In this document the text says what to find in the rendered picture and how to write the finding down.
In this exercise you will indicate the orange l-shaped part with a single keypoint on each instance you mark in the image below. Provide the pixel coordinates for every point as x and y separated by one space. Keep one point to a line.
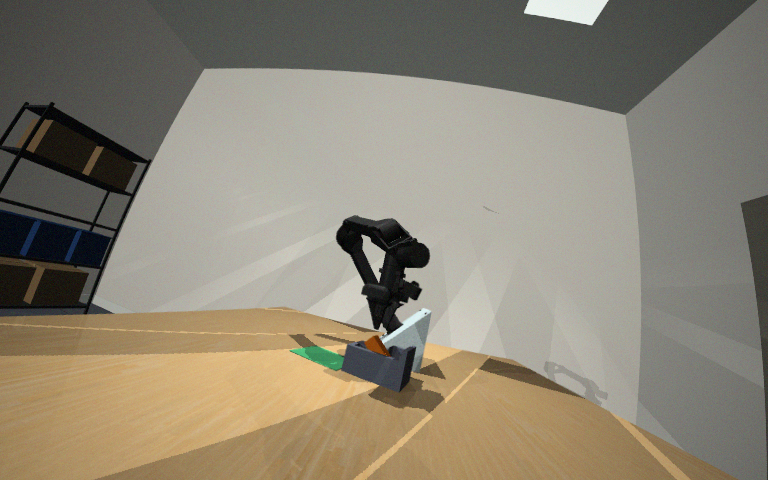
375 344

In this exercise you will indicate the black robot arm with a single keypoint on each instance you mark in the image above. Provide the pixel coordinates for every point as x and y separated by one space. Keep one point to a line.
403 252

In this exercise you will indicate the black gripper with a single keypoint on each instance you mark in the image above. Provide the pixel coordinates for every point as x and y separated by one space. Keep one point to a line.
382 302

